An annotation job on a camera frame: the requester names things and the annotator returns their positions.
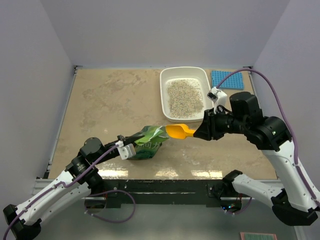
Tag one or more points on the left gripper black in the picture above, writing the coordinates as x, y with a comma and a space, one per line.
129, 139

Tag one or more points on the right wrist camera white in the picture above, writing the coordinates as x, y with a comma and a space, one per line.
218, 97

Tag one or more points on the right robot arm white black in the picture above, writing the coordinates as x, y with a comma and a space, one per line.
294, 204

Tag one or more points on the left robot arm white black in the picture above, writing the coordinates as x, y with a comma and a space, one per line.
80, 178

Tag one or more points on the blue studded plate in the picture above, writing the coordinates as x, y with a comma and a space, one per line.
234, 82

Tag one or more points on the green litter bag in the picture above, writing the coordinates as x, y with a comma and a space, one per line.
148, 142

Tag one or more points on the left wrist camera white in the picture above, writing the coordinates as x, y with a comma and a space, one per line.
125, 151

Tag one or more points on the orange plastic scoop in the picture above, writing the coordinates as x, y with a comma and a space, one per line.
179, 131

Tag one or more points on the cat litter granules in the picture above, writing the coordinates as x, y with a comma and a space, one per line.
184, 98

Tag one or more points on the pink green card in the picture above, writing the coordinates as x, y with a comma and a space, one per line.
257, 236

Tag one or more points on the white litter box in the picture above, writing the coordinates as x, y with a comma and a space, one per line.
184, 72

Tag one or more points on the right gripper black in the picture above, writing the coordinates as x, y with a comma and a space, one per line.
208, 129

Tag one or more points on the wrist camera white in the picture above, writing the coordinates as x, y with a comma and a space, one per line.
125, 151
218, 97

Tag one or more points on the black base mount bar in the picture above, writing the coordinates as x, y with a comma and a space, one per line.
206, 192

